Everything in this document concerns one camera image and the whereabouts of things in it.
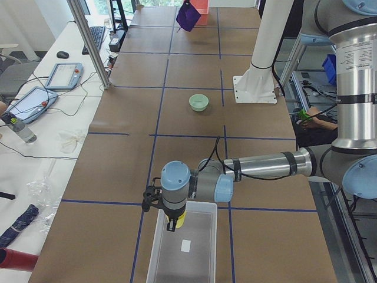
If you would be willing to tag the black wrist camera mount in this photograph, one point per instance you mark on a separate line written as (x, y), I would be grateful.
(152, 196)

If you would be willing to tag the teach pendant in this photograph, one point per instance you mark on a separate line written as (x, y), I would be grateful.
(64, 76)
(33, 104)

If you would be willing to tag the clear plastic bin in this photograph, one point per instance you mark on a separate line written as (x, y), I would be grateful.
(189, 253)

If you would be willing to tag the red bottle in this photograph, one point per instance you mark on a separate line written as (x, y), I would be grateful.
(16, 260)

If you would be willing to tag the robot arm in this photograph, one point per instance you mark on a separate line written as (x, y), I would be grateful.
(349, 161)

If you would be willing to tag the clear water bottle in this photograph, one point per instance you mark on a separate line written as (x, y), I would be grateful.
(18, 127)

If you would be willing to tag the aluminium frame post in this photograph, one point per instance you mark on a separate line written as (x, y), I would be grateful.
(84, 30)

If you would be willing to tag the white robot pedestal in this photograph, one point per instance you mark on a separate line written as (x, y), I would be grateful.
(256, 85)

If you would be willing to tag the pink plastic tray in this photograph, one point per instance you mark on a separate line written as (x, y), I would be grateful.
(202, 6)

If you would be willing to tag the green handled tool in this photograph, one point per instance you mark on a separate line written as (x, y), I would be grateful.
(303, 116)

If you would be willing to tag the folded blue umbrella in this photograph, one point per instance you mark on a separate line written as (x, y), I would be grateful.
(22, 222)

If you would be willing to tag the upper teach pendant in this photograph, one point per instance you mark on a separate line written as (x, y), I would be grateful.
(64, 76)

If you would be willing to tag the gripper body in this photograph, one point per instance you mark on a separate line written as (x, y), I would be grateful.
(172, 214)

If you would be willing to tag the black computer mouse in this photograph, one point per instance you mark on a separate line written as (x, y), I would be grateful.
(62, 55)

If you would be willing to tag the black power box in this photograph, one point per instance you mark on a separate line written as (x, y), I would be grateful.
(117, 41)

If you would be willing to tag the yellow cup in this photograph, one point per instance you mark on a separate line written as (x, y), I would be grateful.
(180, 220)

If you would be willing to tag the black keyboard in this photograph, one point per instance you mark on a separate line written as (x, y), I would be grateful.
(97, 33)

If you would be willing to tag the purple cloth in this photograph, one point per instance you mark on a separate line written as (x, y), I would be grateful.
(187, 16)

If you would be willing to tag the white crumpled cloth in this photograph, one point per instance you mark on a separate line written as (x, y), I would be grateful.
(69, 140)

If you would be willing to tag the lower teach pendant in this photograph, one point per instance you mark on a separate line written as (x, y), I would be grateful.
(33, 104)

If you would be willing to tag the green bowl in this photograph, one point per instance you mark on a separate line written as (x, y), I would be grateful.
(198, 102)

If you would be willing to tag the crumpled clear plastic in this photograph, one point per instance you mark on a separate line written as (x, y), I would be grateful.
(44, 199)

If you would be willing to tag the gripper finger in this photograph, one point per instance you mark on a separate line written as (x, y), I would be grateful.
(171, 225)

